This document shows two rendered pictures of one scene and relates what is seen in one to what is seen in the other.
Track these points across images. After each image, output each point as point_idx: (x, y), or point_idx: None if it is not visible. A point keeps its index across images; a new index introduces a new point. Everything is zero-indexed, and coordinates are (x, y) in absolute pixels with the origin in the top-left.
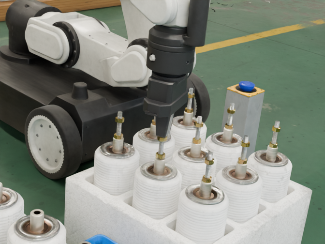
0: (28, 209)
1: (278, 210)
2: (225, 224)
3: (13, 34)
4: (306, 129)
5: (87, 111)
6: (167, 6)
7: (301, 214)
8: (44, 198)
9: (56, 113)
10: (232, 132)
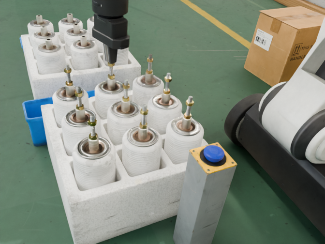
0: (199, 122)
1: (58, 160)
2: (57, 116)
3: None
4: None
5: (258, 112)
6: None
7: (67, 206)
8: (211, 131)
9: (250, 97)
10: (139, 131)
